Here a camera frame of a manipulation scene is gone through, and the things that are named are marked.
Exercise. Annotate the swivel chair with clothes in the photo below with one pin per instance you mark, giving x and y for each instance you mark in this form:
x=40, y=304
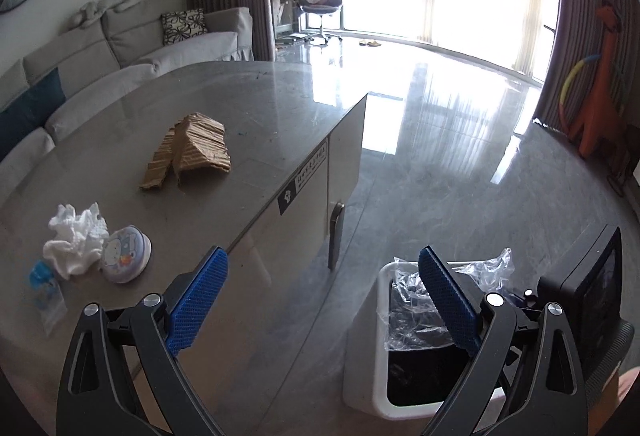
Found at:
x=322, y=4

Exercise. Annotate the teal long pillow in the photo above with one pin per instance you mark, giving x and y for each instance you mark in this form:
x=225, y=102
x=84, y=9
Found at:
x=30, y=116

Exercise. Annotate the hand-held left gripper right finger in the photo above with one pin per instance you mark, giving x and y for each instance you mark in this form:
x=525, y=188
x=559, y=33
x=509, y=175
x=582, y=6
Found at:
x=450, y=298

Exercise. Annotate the small clear blue packet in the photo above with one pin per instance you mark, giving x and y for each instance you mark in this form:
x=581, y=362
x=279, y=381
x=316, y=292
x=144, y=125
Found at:
x=47, y=296

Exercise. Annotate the clear bin liner bag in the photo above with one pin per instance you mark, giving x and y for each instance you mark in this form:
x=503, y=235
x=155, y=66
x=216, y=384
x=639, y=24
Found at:
x=410, y=316

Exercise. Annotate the round cartoon print tin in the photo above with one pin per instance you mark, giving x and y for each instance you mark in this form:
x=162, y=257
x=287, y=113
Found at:
x=125, y=256

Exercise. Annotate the floral black white pillow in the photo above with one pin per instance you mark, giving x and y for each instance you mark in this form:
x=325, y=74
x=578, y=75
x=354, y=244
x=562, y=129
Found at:
x=184, y=26

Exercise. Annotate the colourful hula hoop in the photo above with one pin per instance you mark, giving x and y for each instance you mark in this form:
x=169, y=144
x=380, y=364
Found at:
x=567, y=84

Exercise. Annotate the grey fabric sofa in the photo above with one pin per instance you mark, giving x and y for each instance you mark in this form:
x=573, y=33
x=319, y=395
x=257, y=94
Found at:
x=130, y=46

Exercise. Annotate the orange giraffe toy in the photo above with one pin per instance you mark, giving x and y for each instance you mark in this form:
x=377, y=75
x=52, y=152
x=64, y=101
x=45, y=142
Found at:
x=605, y=101

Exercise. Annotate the brown cardboard piece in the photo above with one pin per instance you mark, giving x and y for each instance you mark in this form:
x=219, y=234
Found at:
x=195, y=146

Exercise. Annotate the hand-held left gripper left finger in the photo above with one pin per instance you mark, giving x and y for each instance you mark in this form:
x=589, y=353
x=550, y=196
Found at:
x=197, y=298

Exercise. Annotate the white trash bin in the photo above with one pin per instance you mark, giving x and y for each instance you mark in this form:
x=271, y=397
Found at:
x=365, y=366

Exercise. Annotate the person's right forearm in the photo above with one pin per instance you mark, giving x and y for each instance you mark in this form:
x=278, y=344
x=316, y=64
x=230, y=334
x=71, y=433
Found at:
x=631, y=383

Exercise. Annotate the white knotted plush toy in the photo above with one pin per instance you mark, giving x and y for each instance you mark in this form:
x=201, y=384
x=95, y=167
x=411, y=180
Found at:
x=100, y=11

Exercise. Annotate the grey coffee table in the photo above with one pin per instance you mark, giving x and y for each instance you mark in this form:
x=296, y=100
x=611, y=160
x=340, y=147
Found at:
x=225, y=106

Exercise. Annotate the white tissue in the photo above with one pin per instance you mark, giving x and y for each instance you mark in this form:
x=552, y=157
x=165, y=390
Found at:
x=75, y=241

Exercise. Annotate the pair of slippers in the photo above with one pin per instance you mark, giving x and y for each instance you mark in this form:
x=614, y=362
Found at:
x=370, y=43

